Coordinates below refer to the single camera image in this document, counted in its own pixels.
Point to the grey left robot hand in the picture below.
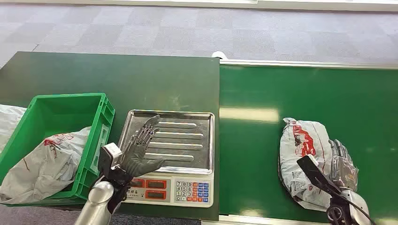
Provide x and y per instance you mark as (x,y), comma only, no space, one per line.
(136,155)

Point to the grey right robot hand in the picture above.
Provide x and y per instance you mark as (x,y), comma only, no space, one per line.
(342,170)

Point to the grey courier bag red logo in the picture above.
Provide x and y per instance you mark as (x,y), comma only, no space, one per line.
(292,174)

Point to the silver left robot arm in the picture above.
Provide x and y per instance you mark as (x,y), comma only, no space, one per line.
(98,202)

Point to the green conveyor belt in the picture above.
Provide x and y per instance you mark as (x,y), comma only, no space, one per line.
(311,93)

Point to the white conveyor end cap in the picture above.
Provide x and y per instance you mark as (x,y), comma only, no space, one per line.
(219,54)

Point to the white electronic scale body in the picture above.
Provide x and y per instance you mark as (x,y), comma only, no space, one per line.
(168,189)

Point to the steel scale tray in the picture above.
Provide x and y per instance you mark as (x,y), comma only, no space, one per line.
(189,139)

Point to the green plastic crate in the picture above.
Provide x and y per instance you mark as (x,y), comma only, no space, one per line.
(56,115)

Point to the white courier bag red print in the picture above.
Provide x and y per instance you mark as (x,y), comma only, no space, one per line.
(40,167)

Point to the plain white plastic bag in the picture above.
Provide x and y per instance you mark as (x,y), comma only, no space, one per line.
(9,121)

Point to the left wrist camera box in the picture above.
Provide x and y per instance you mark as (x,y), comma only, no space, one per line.
(111,153)

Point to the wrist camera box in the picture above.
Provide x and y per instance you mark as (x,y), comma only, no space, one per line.
(111,153)
(314,174)

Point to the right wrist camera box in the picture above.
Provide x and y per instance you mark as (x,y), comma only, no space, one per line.
(314,174)

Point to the aluminium conveyor side rail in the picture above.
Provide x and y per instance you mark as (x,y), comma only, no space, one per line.
(311,64)
(248,221)

